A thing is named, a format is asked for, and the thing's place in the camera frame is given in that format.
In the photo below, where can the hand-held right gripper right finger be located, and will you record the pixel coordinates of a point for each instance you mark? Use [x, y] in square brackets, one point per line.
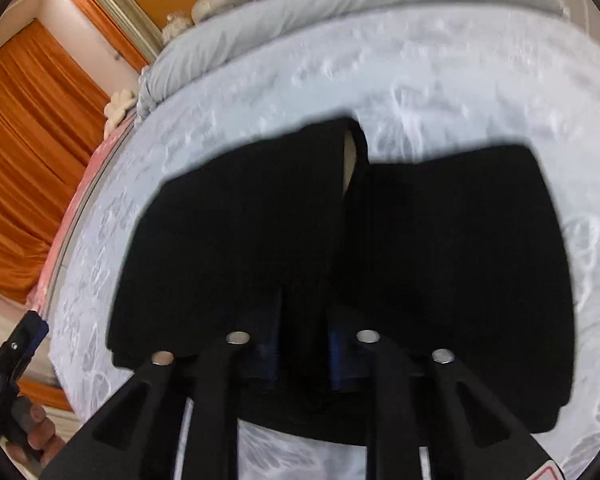
[342, 360]

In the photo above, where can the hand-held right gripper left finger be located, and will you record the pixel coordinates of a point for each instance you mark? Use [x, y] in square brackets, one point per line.
[266, 355]

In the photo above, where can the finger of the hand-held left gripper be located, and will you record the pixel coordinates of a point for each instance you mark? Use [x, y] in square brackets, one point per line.
[22, 340]

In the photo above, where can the black pants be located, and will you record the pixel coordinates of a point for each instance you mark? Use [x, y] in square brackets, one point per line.
[455, 260]

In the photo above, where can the person's left hand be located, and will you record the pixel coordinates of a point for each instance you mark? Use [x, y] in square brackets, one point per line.
[42, 432]

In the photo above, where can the pink bedding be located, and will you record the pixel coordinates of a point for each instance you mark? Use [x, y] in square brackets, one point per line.
[80, 195]

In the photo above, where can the wide orange curtain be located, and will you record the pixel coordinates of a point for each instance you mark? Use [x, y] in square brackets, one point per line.
[30, 135]

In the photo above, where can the white flower-shaped cushion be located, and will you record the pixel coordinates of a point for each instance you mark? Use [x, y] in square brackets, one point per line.
[119, 110]

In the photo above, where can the grey duvet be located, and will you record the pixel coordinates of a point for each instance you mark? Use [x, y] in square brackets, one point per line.
[280, 25]

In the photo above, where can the narrow orange curtain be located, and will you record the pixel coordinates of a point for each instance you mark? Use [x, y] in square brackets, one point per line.
[95, 15]

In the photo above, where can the white fluffy decoration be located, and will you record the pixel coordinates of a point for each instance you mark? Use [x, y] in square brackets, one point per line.
[176, 25]

